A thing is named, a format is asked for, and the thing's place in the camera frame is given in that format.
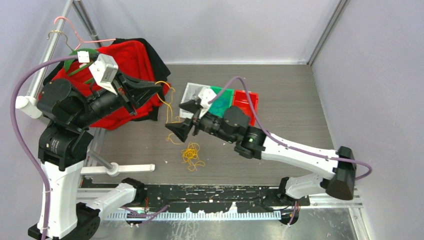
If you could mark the red shirt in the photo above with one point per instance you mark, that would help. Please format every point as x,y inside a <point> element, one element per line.
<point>132,59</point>

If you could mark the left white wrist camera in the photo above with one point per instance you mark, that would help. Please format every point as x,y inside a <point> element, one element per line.
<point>103,71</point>

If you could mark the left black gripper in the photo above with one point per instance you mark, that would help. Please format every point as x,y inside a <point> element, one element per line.
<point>139,92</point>

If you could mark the green plastic bin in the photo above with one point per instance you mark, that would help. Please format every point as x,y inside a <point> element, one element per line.
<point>220,105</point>

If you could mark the red plastic bin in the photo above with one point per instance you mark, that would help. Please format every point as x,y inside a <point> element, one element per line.
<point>241,101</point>

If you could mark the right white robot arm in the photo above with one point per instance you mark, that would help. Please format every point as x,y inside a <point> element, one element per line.
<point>332,171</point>

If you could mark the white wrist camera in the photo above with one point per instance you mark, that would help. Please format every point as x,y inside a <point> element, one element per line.
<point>205,95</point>
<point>103,71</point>

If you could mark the black garment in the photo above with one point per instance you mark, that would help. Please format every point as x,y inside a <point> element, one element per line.
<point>155,63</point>

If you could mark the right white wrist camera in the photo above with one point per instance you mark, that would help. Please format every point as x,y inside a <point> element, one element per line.
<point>205,95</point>

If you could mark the metal clothes rack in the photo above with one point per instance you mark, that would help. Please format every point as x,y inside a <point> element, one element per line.
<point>27,103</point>

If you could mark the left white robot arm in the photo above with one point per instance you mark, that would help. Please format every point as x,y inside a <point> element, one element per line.
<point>62,150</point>

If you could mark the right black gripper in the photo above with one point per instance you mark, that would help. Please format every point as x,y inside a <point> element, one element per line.
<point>181,129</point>

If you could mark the gold wire hanger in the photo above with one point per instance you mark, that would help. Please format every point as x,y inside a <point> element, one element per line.
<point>60,34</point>

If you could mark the white plastic bin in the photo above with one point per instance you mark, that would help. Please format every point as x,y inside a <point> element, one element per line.
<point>190,92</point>

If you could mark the aluminium rail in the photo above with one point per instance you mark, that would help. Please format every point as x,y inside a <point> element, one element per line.
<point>315,201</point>

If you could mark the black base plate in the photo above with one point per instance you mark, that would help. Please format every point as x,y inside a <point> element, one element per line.
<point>212,198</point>

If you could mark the white rack foot bar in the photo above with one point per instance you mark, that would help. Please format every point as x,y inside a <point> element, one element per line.
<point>115,169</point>

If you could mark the pink clothes hanger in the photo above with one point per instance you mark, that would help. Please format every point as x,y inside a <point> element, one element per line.
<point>79,38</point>

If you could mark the green clothes hanger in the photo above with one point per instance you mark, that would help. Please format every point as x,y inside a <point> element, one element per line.
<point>78,70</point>

